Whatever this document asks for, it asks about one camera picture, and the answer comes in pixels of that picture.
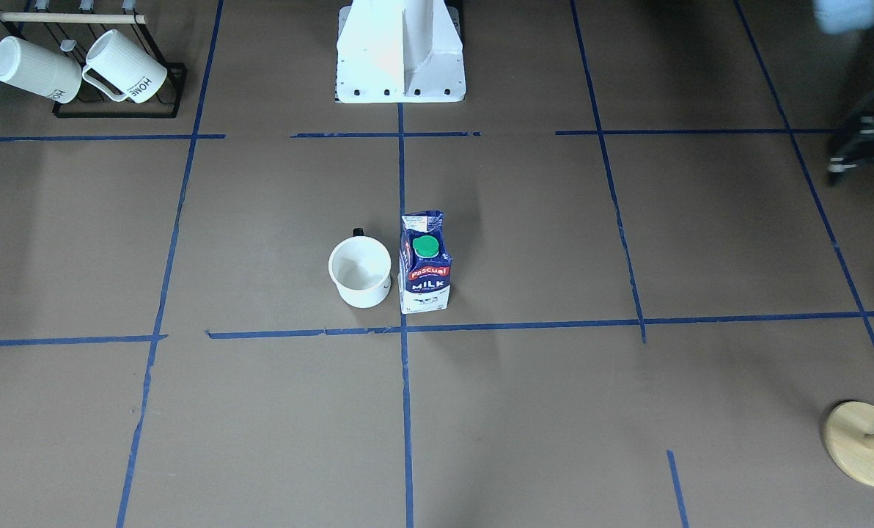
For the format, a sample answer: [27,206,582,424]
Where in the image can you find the black wire mug rack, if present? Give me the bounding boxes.
[0,1,188,118]

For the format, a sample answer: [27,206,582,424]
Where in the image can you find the wooden mug tree stand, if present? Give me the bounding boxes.
[821,400,874,487]

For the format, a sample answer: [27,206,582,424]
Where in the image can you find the white ribbed mug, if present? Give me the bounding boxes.
[0,36,82,104]

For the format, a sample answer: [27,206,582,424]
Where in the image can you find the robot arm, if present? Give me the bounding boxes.
[812,0,874,34]

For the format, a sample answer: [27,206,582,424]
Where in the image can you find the white smiley face mug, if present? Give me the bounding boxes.
[327,227,392,309]

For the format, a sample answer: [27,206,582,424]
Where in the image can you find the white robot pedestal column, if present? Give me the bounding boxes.
[334,1,467,104]

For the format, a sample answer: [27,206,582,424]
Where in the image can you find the white mug in rack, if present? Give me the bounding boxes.
[81,29,168,103]

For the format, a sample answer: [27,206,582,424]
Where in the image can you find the blue white milk carton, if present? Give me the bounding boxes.
[399,210,452,315]

